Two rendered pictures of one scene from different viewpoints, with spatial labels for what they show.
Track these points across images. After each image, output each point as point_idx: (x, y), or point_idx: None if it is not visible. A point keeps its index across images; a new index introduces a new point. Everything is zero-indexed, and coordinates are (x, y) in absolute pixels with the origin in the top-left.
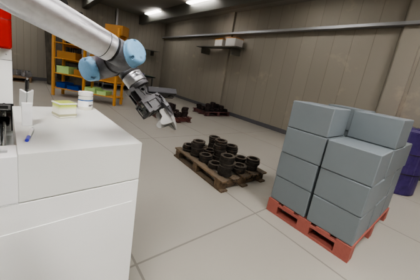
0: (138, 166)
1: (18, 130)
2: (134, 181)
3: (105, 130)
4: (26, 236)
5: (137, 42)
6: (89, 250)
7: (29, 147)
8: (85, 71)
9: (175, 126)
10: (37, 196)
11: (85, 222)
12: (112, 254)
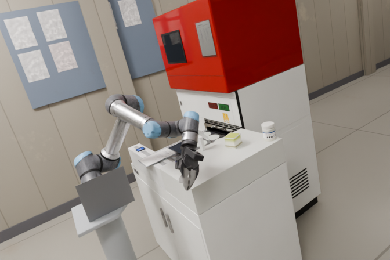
0: (195, 206)
1: None
2: (196, 215)
3: (210, 169)
4: (171, 208)
5: (147, 124)
6: (192, 241)
7: (168, 166)
8: None
9: (184, 188)
10: (168, 191)
11: (185, 221)
12: (202, 257)
